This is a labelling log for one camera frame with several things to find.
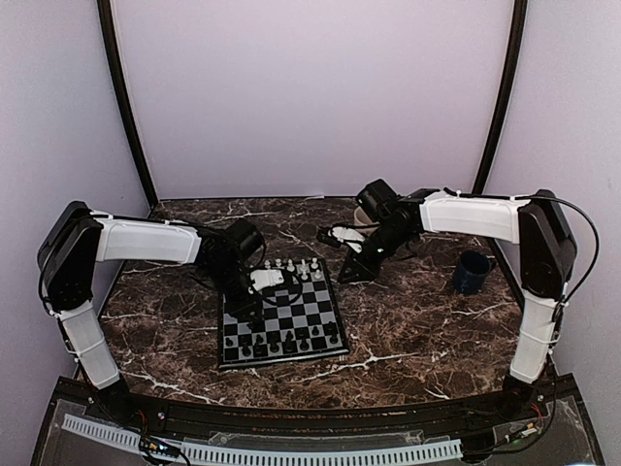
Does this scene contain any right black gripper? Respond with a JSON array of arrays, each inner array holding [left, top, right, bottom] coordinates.
[[337, 222, 412, 284]]

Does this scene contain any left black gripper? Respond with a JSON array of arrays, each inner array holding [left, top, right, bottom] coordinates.
[[205, 260, 263, 322]]

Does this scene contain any black white chessboard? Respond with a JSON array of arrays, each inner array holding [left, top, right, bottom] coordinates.
[[217, 258, 349, 371]]

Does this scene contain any black chess knight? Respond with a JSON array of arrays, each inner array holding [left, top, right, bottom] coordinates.
[[282, 340, 297, 354]]

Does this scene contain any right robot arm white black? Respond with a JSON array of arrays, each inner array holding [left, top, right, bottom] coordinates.
[[327, 179, 578, 421]]

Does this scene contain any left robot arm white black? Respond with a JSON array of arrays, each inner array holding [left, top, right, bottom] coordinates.
[[37, 201, 283, 423]]

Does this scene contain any cream seashell mug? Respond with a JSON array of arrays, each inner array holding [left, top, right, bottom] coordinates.
[[353, 208, 375, 226]]

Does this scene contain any dark blue mug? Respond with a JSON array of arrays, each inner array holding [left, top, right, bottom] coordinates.
[[452, 250, 497, 295]]

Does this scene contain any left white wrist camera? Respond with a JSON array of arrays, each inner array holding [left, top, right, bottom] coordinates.
[[248, 269, 284, 293]]

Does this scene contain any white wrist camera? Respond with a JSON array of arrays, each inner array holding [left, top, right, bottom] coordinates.
[[248, 269, 284, 293], [316, 225, 366, 253]]

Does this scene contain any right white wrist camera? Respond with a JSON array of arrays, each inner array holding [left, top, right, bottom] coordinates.
[[316, 225, 366, 253]]

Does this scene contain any white slotted cable duct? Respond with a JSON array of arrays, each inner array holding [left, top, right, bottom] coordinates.
[[61, 414, 463, 465]]

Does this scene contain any right black frame post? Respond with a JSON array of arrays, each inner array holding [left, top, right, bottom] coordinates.
[[472, 0, 528, 194]]

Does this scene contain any black frame post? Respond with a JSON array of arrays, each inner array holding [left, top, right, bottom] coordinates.
[[96, 0, 159, 208], [472, 0, 528, 194]]

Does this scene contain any left black frame post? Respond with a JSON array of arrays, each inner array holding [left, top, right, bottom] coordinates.
[[96, 0, 159, 208]]

